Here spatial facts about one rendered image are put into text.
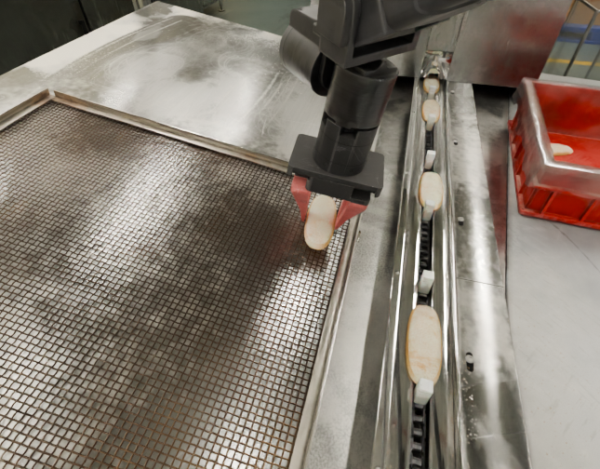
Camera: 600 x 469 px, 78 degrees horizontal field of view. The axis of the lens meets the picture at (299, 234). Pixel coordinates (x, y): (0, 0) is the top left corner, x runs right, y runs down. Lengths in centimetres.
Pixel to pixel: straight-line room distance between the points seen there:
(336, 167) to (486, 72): 67
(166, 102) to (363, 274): 42
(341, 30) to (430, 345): 31
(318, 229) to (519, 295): 28
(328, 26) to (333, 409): 36
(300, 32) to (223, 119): 28
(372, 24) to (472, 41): 69
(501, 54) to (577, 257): 51
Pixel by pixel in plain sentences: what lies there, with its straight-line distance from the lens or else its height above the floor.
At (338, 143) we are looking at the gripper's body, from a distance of 37.
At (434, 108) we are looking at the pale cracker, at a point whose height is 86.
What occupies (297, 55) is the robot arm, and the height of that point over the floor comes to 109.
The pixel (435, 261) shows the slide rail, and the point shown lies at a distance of 52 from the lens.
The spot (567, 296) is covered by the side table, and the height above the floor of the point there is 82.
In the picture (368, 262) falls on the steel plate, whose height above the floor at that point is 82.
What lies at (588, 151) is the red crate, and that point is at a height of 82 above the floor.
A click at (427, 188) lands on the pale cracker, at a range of 62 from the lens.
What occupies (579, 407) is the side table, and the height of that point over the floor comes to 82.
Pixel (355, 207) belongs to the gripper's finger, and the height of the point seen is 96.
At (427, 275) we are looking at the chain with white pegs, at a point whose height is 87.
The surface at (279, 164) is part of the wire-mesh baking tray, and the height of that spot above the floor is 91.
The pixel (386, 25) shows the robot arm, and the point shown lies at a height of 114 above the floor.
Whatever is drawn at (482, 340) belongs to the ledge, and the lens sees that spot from 45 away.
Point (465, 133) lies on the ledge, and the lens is 79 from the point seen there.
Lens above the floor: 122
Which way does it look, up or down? 45 degrees down
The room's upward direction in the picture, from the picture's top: straight up
